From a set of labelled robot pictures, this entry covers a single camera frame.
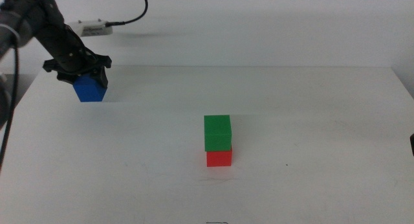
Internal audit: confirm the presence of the blue cube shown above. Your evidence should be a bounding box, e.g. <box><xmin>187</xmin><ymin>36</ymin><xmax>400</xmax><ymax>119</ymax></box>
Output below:
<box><xmin>72</xmin><ymin>73</ymin><xmax>108</xmax><ymax>103</ymax></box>

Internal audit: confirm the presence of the green cube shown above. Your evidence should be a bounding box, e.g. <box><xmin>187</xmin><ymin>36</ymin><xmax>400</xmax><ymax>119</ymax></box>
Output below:
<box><xmin>203</xmin><ymin>115</ymin><xmax>233</xmax><ymax>153</ymax></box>

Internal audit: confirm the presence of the red cube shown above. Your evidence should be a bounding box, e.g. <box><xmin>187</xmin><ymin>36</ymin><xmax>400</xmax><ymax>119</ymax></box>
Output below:
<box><xmin>206</xmin><ymin>147</ymin><xmax>234</xmax><ymax>168</ymax></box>

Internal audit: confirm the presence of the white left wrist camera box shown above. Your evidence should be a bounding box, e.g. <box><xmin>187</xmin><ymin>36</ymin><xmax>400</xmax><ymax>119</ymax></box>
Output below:
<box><xmin>67</xmin><ymin>19</ymin><xmax>114</xmax><ymax>38</ymax></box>

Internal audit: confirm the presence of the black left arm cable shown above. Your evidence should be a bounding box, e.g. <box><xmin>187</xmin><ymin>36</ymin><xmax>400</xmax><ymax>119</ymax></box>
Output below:
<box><xmin>0</xmin><ymin>39</ymin><xmax>20</xmax><ymax>174</ymax></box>

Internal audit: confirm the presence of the thick black left camera cable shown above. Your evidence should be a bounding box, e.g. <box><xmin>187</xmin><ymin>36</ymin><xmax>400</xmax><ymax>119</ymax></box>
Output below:
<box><xmin>105</xmin><ymin>0</ymin><xmax>149</xmax><ymax>27</ymax></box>

